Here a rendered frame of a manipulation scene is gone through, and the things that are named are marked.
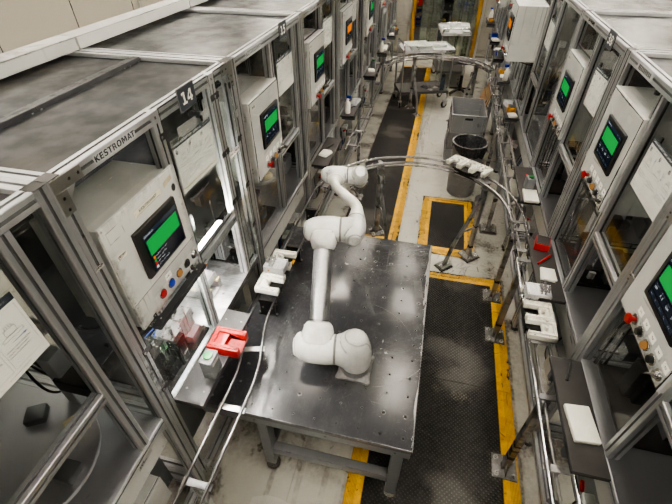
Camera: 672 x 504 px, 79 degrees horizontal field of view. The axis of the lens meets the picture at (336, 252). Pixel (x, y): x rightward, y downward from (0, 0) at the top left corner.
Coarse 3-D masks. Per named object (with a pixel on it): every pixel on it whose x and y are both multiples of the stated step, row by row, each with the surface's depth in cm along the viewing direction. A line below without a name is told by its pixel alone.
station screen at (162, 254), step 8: (168, 216) 149; (160, 224) 145; (152, 232) 142; (176, 232) 156; (144, 240) 138; (168, 240) 152; (176, 240) 157; (160, 248) 148; (168, 248) 152; (152, 256) 144; (160, 256) 148; (168, 256) 153; (160, 264) 149
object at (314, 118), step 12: (312, 12) 291; (324, 12) 319; (312, 24) 295; (324, 24) 322; (324, 36) 327; (324, 48) 332; (312, 108) 326; (312, 120) 331; (312, 132) 336; (312, 144) 342; (312, 156) 347
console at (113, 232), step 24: (168, 168) 149; (144, 192) 138; (168, 192) 151; (120, 216) 128; (144, 216) 140; (96, 240) 124; (120, 240) 130; (192, 240) 172; (120, 264) 132; (144, 264) 142; (168, 264) 158; (120, 288) 138; (144, 288) 146; (168, 288) 160; (144, 312) 148
